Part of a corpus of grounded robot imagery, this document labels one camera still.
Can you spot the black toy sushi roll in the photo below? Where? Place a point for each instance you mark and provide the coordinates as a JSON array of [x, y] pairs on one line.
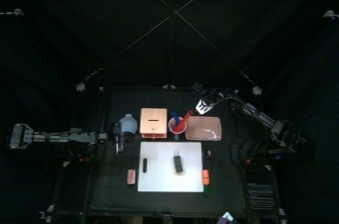
[[178, 164]]

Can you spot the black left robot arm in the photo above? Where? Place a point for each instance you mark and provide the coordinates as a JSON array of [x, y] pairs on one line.
[[52, 136]]

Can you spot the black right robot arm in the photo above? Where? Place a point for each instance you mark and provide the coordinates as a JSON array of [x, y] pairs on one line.
[[260, 117]]

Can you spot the purple and white object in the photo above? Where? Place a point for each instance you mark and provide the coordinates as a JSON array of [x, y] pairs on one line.
[[227, 218]]

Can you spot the red plastic utensil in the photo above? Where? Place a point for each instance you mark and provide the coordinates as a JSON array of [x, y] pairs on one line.
[[186, 120]]

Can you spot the blue plastic utensil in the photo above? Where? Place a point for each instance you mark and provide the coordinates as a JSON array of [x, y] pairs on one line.
[[175, 118]]

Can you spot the gray bowl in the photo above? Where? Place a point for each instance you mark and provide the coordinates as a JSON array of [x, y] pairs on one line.
[[128, 124]]

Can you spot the orange and green toy carrot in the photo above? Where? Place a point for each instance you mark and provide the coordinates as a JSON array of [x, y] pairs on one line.
[[206, 178]]

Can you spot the pink toy block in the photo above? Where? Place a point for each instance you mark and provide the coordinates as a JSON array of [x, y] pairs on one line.
[[131, 176]]

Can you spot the wooden box with red front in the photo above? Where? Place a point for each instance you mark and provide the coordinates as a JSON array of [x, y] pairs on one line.
[[154, 123]]

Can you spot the white cutting board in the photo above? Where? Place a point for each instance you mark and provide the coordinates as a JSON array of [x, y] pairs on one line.
[[171, 175]]

